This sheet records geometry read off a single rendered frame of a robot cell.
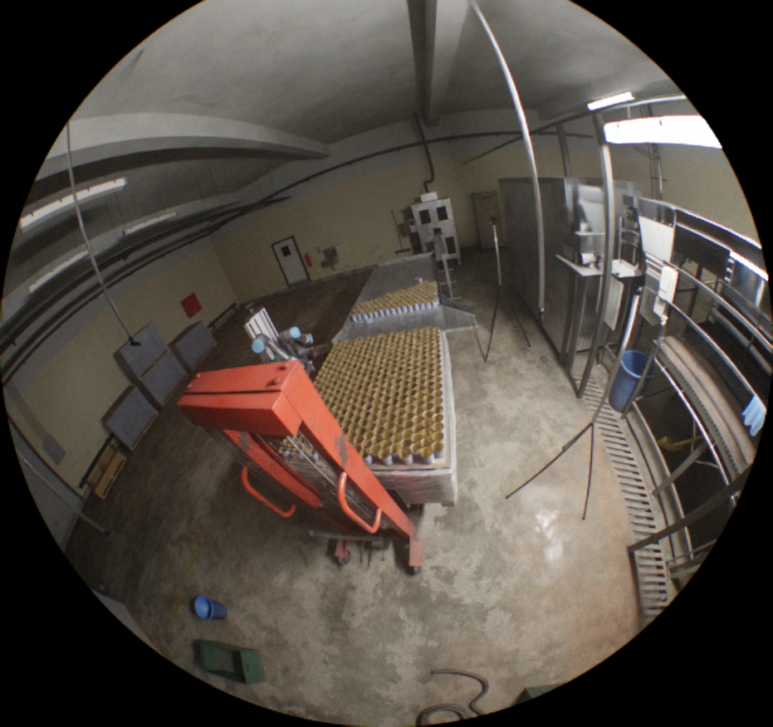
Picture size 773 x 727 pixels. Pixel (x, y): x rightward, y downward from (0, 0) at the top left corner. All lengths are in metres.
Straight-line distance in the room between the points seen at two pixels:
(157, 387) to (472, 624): 8.12
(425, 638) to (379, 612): 0.46
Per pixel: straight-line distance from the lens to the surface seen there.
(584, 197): 2.55
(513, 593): 2.45
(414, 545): 2.27
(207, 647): 3.52
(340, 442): 0.96
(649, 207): 2.52
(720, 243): 2.11
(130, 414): 7.80
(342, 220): 9.00
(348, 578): 2.62
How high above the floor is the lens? 2.41
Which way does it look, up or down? 32 degrees down
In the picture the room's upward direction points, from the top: 18 degrees counter-clockwise
